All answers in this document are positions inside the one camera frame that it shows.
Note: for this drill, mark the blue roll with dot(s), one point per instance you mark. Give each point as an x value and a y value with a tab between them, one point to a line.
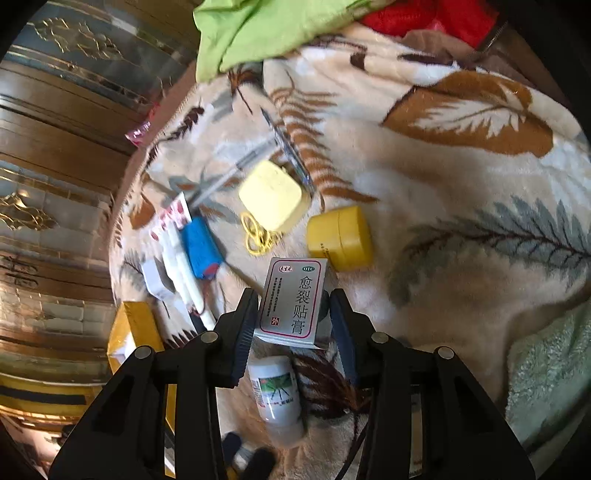
199	247

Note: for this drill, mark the yellow-rimmed white box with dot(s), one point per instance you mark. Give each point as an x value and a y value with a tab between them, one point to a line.
138	327

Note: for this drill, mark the yellow rubber bands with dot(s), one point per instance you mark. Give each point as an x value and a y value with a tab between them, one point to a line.
251	240

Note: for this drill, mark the white medicine box red border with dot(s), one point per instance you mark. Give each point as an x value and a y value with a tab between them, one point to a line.
291	304

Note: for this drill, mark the dark pen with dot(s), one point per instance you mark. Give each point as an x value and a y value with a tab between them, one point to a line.
288	147

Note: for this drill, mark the mint green towel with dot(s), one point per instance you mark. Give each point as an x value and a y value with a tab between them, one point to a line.
549	369

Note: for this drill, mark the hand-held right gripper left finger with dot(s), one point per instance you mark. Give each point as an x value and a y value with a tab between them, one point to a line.
242	346

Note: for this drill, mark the red and white patterned tube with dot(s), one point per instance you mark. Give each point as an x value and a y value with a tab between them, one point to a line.
173	214

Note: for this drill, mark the pale yellow square case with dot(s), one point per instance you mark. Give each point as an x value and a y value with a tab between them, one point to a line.
272	191

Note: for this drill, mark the clear silver pen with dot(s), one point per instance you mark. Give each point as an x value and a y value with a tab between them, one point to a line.
231	173

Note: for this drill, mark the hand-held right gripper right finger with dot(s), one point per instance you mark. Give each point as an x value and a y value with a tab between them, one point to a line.
345	334

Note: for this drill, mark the wooden cabinet with glass doors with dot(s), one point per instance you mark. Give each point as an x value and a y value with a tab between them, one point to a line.
60	152

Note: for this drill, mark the dark small object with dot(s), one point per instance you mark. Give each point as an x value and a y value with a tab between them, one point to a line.
254	461

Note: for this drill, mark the yellow plastic jar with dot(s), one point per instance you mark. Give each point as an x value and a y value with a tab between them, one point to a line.
341	235

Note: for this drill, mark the white bottle green label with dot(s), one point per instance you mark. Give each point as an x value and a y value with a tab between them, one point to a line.
277	392

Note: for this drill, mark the white plastic tube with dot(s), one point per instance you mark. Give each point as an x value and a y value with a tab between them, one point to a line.
196	286
178	277

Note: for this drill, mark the lime green cloth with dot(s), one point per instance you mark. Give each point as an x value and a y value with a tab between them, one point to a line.
240	32

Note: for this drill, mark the white power adapter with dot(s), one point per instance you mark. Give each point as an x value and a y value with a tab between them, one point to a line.
154	277

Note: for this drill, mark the pink plastic wrapper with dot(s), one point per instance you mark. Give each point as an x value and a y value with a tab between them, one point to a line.
138	134

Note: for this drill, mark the leaf print blanket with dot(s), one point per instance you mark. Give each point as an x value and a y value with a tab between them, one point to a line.
415	184

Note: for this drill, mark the red cloth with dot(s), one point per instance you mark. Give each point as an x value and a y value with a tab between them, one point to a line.
438	18

